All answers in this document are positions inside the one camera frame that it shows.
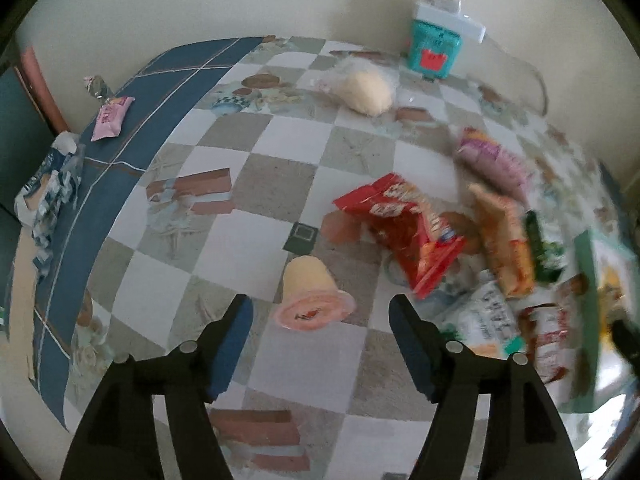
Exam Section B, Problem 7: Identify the red chip bag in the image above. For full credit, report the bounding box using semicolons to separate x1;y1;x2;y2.
333;173;467;301

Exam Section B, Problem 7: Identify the bread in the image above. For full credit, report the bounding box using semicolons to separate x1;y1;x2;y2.
310;57;401;115

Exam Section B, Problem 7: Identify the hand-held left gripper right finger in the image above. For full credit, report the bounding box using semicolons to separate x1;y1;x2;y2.
388;294;583;480

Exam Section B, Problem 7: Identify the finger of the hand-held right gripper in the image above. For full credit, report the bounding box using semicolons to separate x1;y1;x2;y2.
607;317;640;361

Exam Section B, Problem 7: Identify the peach jelly cup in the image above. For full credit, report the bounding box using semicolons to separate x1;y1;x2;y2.
274;255;357;332

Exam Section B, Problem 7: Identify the teal box with red label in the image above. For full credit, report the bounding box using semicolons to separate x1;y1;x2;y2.
404;16;463;81

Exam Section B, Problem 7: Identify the dark blue panel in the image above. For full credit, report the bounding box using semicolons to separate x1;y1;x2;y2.
0;67;58;211

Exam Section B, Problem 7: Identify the thin white cable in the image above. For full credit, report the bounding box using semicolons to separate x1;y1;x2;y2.
480;35;548;116

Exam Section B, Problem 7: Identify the small clear glass item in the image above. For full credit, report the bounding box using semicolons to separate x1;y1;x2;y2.
83;75;113;101

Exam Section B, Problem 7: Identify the green box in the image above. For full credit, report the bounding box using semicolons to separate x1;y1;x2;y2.
560;230;640;413

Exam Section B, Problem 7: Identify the purple snack packet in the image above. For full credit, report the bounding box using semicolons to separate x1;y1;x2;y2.
454;127;535;201

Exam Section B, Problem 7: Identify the white power strip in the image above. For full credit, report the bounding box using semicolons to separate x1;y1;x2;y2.
415;0;487;45

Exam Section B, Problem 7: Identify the brown wooden bar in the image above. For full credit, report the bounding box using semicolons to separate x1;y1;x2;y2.
20;47;71;133

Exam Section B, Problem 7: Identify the checkered printed tablecloth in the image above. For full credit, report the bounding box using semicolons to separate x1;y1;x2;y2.
0;36;631;480

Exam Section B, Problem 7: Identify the red and white snack packet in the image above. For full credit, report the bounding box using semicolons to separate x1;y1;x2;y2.
517;275;591;386

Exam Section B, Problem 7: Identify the pink snack packet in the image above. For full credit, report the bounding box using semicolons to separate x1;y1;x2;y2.
91;96;137;142

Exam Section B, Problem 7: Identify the orange snack packet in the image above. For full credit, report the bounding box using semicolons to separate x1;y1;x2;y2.
469;183;537;298

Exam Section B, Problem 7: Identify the green snack packet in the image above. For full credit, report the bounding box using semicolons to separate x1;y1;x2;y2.
522;210;566;283

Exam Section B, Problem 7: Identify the blue and white crumpled cloth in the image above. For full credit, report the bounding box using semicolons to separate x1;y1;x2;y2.
14;131;86;266

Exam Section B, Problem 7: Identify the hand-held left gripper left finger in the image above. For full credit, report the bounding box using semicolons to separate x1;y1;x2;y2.
60;294;254;480

